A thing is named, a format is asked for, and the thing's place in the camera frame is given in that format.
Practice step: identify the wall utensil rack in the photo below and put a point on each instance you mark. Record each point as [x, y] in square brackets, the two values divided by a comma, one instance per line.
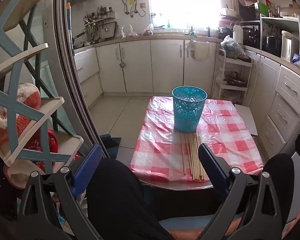
[95, 25]

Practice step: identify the white rolling cart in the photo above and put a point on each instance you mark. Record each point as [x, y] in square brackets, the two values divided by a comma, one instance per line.
[221, 75]

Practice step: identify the black pot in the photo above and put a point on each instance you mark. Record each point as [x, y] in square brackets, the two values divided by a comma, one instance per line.
[271, 45]

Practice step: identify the blue and beige shelf rack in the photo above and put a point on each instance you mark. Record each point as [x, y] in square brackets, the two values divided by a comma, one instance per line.
[7, 52]

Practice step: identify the plastic bag of vegetables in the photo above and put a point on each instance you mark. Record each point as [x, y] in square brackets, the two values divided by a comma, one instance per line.
[231, 47]

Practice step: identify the white flat board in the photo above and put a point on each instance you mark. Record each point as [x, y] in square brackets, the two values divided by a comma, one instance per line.
[247, 120]

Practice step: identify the knotted clear plastic bag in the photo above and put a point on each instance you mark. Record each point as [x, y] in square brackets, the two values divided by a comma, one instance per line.
[122, 32]
[132, 32]

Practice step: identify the black frying pan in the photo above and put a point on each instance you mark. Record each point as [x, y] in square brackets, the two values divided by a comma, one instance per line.
[77, 40]

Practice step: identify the white countertop shelf rack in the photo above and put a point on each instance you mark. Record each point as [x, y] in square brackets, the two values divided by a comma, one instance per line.
[277, 20]

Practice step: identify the person's left leg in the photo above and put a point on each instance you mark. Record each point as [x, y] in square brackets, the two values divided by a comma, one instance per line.
[115, 200]

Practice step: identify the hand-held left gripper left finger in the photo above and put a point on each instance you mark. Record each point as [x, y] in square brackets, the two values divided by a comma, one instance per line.
[87, 170]

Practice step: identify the teal perforated plastic basket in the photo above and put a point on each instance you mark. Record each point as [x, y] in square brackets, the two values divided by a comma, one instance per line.
[187, 115]

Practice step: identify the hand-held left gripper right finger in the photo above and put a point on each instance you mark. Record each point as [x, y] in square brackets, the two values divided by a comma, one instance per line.
[211, 166]

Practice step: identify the white thermos jug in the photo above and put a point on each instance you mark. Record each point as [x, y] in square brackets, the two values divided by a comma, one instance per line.
[238, 33]

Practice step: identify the white hanging door bin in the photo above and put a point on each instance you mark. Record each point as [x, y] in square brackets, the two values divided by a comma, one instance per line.
[198, 50]

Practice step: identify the red checkered plastic tablecloth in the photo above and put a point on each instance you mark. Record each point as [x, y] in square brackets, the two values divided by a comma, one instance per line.
[225, 135]

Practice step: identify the green box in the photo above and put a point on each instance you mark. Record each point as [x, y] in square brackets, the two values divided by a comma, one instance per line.
[264, 9]

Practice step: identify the bright kitchen window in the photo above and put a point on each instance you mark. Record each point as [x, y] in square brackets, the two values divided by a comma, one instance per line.
[185, 2]

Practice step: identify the black microwave oven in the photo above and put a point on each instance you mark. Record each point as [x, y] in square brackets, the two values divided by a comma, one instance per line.
[248, 11]

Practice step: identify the blue box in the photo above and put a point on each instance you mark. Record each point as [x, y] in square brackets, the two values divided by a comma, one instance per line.
[296, 59]

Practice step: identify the person's leg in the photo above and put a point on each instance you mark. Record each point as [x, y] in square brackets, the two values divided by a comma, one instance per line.
[115, 200]
[281, 165]

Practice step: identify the white boxy kitchen appliance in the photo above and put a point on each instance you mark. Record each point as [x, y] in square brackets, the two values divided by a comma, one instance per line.
[288, 45]

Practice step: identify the metal pan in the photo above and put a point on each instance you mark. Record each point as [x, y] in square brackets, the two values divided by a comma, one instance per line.
[236, 80]

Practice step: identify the red patterned bag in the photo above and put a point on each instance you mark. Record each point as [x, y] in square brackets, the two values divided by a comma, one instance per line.
[52, 142]

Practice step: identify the bundle of wooden chopsticks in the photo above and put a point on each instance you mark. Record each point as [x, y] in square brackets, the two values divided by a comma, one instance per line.
[195, 160]

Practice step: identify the black countertop appliance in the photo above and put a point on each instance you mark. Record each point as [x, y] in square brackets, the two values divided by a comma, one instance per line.
[251, 36]

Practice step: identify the mop with orange tip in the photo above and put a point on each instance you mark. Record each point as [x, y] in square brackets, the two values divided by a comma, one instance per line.
[69, 17]

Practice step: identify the white base kitchen cabinets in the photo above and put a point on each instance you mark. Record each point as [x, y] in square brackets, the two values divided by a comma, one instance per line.
[137, 65]

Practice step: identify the grey sliding door frame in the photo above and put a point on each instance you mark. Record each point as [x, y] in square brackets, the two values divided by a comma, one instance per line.
[62, 55]

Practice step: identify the blue stool seat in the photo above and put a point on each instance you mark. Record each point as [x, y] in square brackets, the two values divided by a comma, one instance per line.
[185, 221]

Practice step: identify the white drawer cabinet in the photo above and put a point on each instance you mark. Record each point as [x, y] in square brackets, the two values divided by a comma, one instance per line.
[287, 87]

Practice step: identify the red and white plush toy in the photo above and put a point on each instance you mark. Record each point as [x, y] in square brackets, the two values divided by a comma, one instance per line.
[27, 97]

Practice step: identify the person's right leg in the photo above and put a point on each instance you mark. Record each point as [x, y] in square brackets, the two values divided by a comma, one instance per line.
[281, 165]

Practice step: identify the pink plastic bag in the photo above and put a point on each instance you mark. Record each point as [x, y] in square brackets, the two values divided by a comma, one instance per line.
[148, 31]

